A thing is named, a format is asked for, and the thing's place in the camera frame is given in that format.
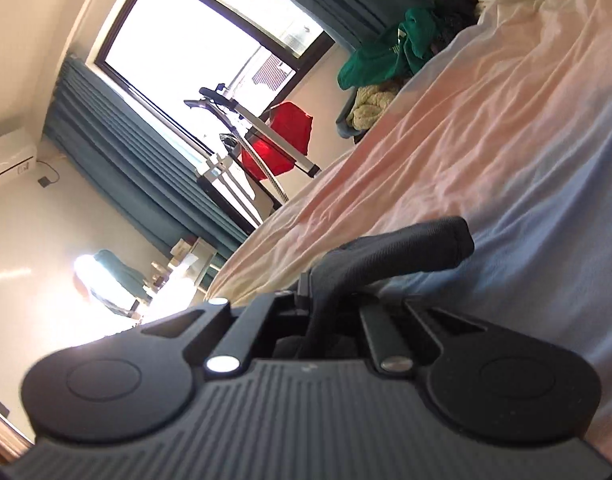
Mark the black framed window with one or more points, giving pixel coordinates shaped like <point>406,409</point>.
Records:
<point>162,52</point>

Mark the black clothing pile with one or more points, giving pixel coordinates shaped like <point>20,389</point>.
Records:
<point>450,18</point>

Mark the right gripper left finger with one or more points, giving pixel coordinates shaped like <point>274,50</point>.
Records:
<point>221,341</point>

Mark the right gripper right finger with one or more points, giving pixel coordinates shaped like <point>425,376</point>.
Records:
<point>403,339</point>

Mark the red bag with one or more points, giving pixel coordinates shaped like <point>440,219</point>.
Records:
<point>281,142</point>

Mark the green sweatshirt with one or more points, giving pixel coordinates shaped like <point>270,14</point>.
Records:
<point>400,52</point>

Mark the cream knitted garment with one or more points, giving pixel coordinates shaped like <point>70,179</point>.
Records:
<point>370,104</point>

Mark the silver tripod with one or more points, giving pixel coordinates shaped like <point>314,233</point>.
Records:
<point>223,177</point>

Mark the teal curtain left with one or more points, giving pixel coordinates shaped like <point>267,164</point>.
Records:
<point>131,165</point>

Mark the pastel tie-dye bed sheet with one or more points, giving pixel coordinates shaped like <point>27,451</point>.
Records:
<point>510,128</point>

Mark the white air conditioner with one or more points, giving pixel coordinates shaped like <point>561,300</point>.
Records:
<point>18,155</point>

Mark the white desk with items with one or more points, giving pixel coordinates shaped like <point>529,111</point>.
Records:
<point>177,282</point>

